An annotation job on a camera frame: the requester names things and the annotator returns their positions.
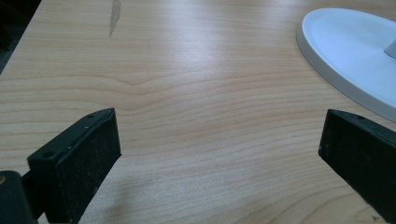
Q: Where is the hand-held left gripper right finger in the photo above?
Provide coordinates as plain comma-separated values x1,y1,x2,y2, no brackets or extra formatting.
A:
318,108,396,224

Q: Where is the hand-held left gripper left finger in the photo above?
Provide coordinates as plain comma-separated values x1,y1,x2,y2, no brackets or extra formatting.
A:
26,107,122,224

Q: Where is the white utensil rack stand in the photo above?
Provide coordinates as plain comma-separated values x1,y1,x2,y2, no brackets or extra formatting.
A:
295,7,396,123

